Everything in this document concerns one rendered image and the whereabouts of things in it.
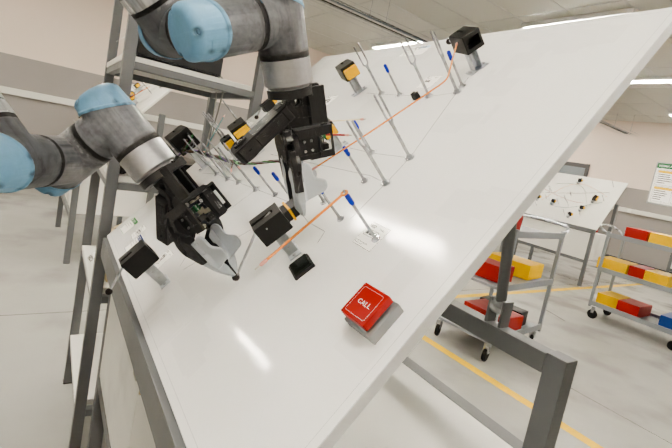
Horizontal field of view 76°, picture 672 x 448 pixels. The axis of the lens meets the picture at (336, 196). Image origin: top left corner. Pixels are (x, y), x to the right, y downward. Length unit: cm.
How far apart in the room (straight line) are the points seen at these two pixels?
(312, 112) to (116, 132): 30
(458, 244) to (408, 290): 9
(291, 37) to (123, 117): 28
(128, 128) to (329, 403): 48
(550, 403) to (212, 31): 81
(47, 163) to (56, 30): 759
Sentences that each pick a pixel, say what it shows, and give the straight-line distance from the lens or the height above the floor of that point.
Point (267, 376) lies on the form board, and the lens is 63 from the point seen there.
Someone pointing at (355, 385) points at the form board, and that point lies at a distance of 54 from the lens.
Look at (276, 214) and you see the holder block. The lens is 72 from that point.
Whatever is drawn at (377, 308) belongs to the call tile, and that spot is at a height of 111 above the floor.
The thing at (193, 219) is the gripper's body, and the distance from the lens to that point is 71.
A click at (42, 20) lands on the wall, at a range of 827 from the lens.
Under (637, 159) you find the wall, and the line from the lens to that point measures 1225.
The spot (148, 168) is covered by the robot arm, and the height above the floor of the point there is 120.
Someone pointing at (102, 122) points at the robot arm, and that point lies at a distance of 74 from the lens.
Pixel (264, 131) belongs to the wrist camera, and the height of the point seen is 129.
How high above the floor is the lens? 128
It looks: 6 degrees down
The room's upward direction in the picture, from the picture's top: 11 degrees clockwise
